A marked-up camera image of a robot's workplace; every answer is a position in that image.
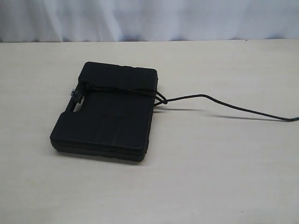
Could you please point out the black plastic carry case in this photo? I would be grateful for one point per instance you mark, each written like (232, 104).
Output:
(109, 114)

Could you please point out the white backdrop curtain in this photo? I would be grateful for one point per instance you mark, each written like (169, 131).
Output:
(147, 20)

